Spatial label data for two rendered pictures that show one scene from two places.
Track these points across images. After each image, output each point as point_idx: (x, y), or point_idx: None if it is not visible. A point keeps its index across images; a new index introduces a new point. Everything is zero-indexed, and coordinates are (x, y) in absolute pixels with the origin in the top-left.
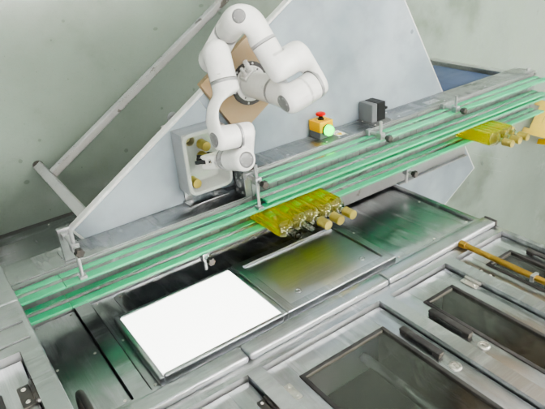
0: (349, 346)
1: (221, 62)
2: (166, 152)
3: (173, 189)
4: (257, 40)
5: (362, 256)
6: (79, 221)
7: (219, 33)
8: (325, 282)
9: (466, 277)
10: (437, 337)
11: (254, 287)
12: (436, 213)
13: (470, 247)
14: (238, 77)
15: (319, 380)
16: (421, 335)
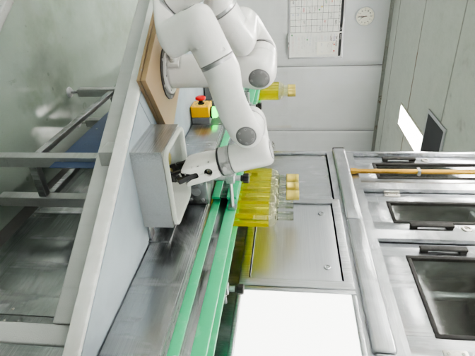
0: (418, 285)
1: (220, 33)
2: (131, 184)
3: (141, 231)
4: (227, 4)
5: (319, 212)
6: (80, 346)
7: (174, 1)
8: (332, 247)
9: (386, 191)
10: (447, 239)
11: (293, 289)
12: (297, 159)
13: (362, 170)
14: (165, 65)
15: (448, 328)
16: (432, 245)
